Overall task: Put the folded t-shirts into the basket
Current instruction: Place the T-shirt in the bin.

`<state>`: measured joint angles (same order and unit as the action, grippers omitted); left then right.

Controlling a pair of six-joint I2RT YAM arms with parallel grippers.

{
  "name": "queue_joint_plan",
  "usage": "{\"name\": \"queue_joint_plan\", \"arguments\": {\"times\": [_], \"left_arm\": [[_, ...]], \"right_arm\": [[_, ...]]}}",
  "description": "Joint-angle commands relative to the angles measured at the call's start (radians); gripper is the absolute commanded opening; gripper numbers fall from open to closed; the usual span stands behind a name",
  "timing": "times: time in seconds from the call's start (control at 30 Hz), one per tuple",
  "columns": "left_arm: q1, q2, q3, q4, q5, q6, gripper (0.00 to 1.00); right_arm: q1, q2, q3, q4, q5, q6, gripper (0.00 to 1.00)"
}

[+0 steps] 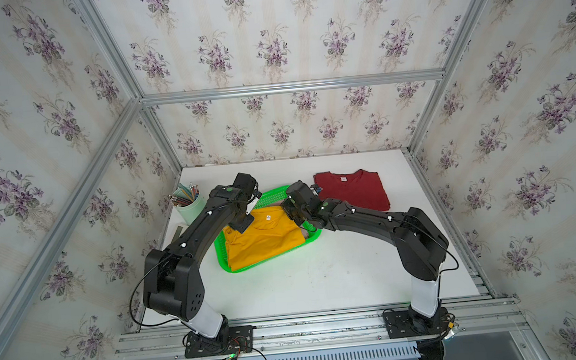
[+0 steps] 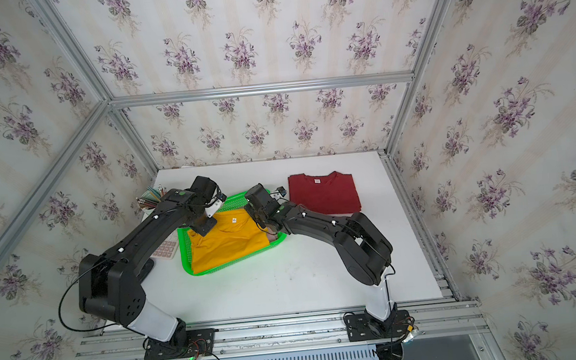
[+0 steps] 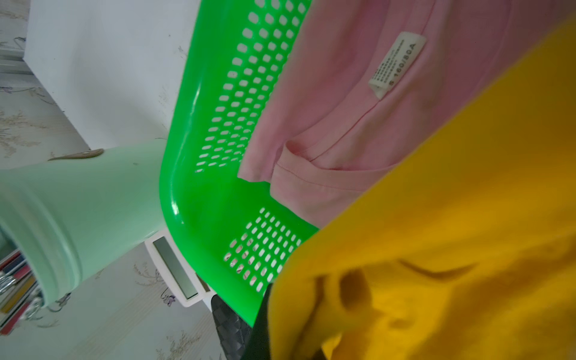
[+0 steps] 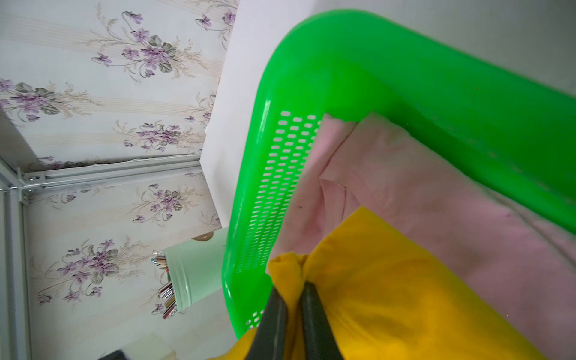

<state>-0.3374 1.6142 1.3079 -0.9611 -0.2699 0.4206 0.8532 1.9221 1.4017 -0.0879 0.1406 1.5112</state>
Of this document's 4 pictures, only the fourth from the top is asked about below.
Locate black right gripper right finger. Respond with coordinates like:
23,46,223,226
300,282,344,360

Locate green plastic basket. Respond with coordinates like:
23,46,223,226
222,10,575,336

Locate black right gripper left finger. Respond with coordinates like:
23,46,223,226
245,287,288,360

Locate yellow t-shirt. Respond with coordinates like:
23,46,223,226
224,208,542,359

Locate pale green pencil cup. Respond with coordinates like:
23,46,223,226
151,229,227,319

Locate pink t-shirt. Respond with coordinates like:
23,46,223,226
271,114,575,359

